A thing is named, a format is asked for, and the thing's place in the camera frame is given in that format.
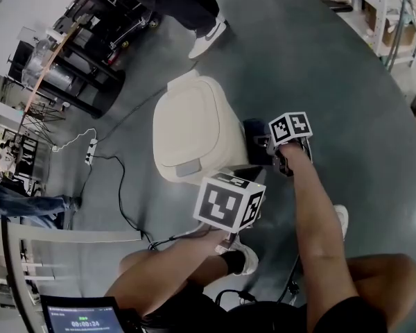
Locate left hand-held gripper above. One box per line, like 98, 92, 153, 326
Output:
193, 164, 267, 253

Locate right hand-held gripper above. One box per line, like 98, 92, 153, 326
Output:
253, 112, 315, 178

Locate purple cloth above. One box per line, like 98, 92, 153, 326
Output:
243, 118, 273, 166

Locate beige pedal trash bin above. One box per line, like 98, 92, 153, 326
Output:
152, 69, 249, 186

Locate person's right forearm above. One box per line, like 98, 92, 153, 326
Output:
282, 143, 360, 311

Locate person's left forearm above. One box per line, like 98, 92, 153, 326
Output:
105, 229, 236, 317

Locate person's left white sneaker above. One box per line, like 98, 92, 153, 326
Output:
225, 237, 259, 276

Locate person's white sneaker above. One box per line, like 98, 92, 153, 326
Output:
333, 205, 349, 241
225, 237, 259, 276

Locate person's left leg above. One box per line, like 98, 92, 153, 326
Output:
119, 248, 247, 284

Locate person's leg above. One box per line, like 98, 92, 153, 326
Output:
345, 253, 416, 325
119, 248, 247, 284

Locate person's right white sneaker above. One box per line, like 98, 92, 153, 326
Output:
333, 205, 349, 241

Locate person's black shorts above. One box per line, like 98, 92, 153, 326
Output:
138, 279, 389, 333

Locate white power strip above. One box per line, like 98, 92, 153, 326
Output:
85, 139, 98, 166

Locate white shelving unit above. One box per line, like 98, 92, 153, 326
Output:
287, 0, 416, 72

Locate white desk with brown top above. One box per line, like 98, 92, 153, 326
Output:
0, 216, 143, 311

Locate round wooden table black legs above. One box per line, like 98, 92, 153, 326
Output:
19, 21, 126, 119

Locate person's right leg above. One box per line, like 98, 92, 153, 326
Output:
345, 253, 416, 325

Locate black tablet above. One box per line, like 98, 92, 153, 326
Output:
40, 293, 128, 333

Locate plastic-wrapped machine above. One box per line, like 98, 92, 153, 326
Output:
22, 26, 77, 93

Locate black platform trolley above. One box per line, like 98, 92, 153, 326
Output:
55, 0, 160, 67

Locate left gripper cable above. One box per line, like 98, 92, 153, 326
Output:
148, 229, 226, 253

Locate black floor cable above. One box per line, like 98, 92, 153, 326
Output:
79, 154, 153, 244

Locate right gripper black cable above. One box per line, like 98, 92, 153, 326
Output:
277, 255, 299, 305

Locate black adapter cable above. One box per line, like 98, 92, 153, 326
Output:
96, 87, 168, 144

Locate white power cable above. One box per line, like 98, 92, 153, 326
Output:
51, 127, 98, 154

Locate wire-legged side table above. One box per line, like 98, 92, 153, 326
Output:
19, 97, 70, 145

